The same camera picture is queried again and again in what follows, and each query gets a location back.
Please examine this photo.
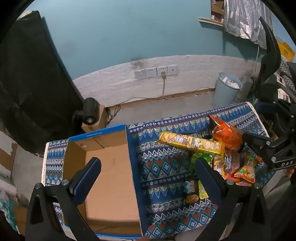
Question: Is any wooden stand box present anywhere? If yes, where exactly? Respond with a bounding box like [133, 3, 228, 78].
[81, 105, 110, 133]

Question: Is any flat cardboard piece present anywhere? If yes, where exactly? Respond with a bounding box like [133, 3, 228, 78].
[12, 206, 28, 235]

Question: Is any clear pastry packet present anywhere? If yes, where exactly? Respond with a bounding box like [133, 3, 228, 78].
[222, 148, 244, 180]

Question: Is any grey plug cable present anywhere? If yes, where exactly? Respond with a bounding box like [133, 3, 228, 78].
[160, 72, 170, 100]

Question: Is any cardboard box on shelf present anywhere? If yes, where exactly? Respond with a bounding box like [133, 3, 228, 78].
[210, 0, 225, 15]

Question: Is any small brown snack packet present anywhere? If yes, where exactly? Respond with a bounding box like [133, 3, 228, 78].
[213, 155, 226, 178]

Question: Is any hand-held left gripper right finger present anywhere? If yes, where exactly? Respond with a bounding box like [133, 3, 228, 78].
[194, 158, 271, 241]

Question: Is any light blue trash bin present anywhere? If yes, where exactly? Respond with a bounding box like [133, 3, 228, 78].
[213, 72, 243, 108]

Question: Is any small yellow-green candy packet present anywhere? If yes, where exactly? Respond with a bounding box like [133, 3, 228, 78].
[198, 181, 209, 200]

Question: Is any small blue candy packet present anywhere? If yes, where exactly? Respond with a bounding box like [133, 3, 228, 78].
[182, 180, 199, 196]

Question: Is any long yellow biscuit packet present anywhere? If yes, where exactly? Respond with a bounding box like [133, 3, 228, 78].
[158, 131, 225, 155]

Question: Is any orange translucent snack bag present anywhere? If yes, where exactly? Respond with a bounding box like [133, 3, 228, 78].
[209, 115, 246, 149]

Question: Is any blue patterned tablecloth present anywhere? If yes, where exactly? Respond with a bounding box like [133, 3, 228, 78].
[43, 102, 275, 240]

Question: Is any small orange candy packet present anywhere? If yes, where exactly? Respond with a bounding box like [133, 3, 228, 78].
[184, 195, 200, 206]

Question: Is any large black softbox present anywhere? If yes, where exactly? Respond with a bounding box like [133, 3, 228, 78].
[0, 10, 85, 154]

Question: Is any patterned chair cushion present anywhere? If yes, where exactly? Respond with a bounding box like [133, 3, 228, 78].
[275, 57, 296, 93]

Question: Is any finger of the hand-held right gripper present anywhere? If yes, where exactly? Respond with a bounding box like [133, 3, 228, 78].
[246, 143, 276, 164]
[243, 133, 278, 149]

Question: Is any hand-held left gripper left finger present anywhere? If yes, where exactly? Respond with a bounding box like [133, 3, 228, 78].
[24, 157, 102, 241]

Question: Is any green snack packet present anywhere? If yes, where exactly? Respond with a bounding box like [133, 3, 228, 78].
[190, 153, 213, 181]

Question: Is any thin black floor cable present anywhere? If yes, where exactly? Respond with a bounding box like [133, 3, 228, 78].
[107, 104, 121, 121]

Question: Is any yellow carton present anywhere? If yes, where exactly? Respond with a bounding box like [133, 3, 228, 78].
[276, 37, 296, 62]

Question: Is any teal cloth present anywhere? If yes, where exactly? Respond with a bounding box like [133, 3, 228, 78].
[0, 190, 18, 231]

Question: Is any wooden wall shelf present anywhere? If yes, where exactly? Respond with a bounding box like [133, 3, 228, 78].
[198, 17, 224, 26]

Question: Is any silver foil curtain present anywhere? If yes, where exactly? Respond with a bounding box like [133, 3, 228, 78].
[223, 0, 275, 49]

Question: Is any blue-rimmed cardboard box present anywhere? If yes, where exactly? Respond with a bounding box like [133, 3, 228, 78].
[62, 124, 143, 240]

